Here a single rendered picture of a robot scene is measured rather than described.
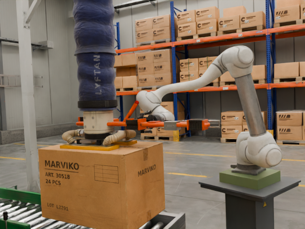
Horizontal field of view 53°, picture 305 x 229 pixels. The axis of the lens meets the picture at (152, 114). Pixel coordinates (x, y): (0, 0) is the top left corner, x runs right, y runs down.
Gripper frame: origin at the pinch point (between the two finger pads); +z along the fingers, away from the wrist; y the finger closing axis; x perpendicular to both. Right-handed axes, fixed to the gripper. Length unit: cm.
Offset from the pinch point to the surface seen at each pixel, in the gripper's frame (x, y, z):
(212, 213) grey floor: 19, 120, -192
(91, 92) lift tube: 22.4, -18.2, 10.2
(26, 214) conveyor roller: 101, 67, -7
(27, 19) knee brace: 266, -129, -163
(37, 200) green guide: 105, 61, -22
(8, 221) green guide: 78, 57, 24
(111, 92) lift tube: 15.5, -17.4, 1.4
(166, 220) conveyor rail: 0, 64, -31
